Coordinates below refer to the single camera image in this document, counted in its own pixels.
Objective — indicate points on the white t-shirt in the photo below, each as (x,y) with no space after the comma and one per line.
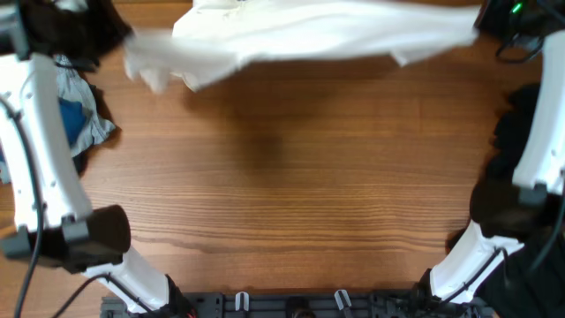
(217,38)

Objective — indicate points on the folded light denim garment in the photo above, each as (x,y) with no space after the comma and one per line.
(71,86)

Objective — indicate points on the black garment right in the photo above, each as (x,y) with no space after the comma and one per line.
(496,205)

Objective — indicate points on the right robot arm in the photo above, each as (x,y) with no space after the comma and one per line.
(509,260)

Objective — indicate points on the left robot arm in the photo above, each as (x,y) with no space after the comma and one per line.
(57,226)

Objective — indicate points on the folded black garment left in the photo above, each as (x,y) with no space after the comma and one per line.
(80,162)

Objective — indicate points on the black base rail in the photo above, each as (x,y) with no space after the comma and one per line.
(339,304)

